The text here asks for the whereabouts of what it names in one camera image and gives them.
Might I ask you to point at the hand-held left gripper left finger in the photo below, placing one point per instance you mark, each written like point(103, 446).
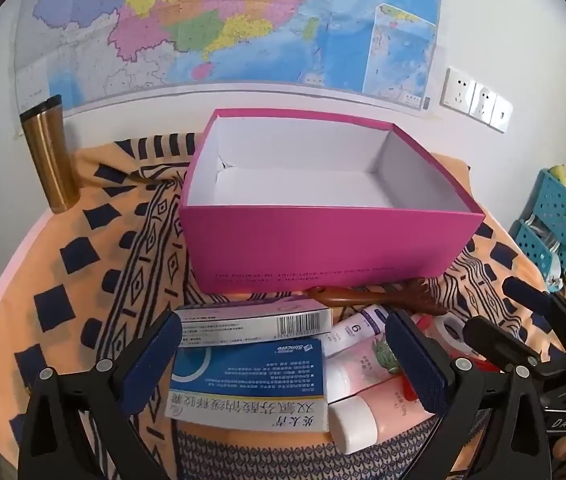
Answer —
point(155, 355)

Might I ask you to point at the pink tube aloe print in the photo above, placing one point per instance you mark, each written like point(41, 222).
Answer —
point(358, 365)

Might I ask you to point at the yellow-green cylinder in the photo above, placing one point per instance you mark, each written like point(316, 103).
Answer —
point(559, 171)

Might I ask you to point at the clear tape roll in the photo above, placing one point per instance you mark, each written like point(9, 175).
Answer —
point(449, 331)

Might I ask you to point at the white wall socket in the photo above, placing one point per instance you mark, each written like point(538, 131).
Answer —
point(484, 102)
point(457, 87)

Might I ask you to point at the white tube purple label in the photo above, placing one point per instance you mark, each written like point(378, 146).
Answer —
point(358, 330)

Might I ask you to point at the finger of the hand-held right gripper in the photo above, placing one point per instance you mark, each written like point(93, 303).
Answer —
point(498, 342)
point(528, 292)

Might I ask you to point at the blue perforated plastic rack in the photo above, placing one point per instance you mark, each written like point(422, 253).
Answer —
point(558, 210)

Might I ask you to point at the white barcode medicine box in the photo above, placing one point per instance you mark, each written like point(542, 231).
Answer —
point(243, 320)

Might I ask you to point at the blue and white medicine box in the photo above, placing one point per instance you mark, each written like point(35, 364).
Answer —
point(253, 380)

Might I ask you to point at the wooden back scratcher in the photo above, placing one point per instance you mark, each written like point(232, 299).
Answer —
point(333, 296)

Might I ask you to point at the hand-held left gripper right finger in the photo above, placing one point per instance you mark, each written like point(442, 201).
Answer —
point(415, 360)

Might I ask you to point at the pink cardboard box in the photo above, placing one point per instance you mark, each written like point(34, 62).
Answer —
point(313, 250)

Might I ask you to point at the pink tube white cap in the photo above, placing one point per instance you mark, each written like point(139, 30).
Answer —
point(378, 410)

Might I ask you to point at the patterned orange blanket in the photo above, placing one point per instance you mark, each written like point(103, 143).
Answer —
point(63, 285)

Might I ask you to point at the wall map poster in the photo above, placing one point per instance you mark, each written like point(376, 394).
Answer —
point(213, 20)

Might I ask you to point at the gold thermos bottle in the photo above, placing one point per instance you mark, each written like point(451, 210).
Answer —
point(50, 160)

